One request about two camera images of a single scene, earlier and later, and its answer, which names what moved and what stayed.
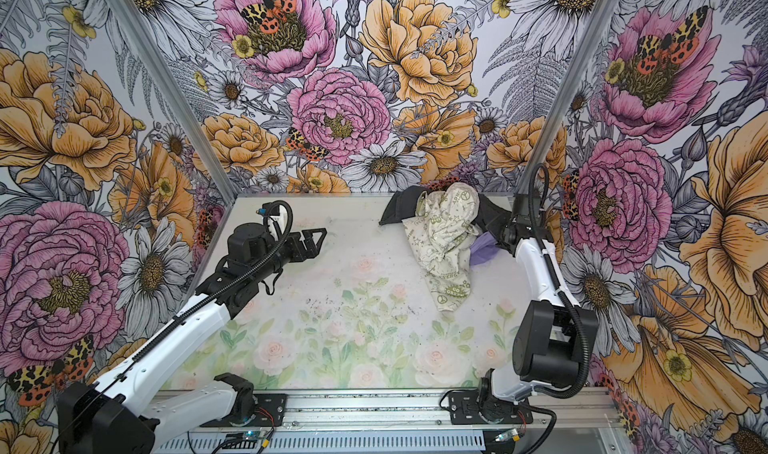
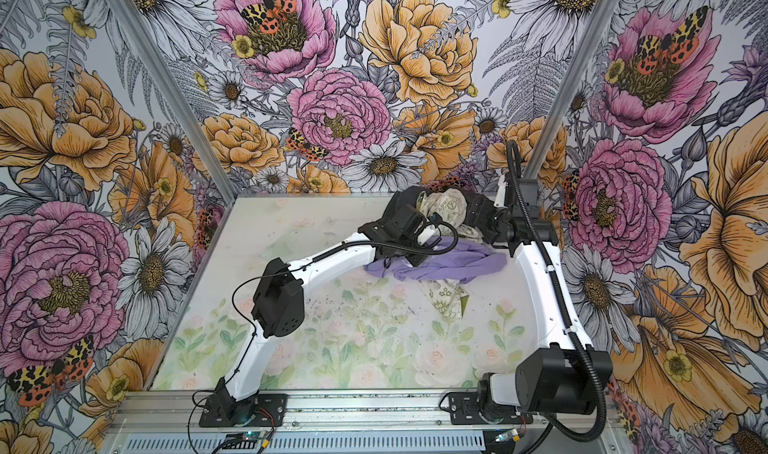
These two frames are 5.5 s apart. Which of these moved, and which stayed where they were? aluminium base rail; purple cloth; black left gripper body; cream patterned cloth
Moved: purple cloth; black left gripper body; cream patterned cloth
Stayed: aluminium base rail
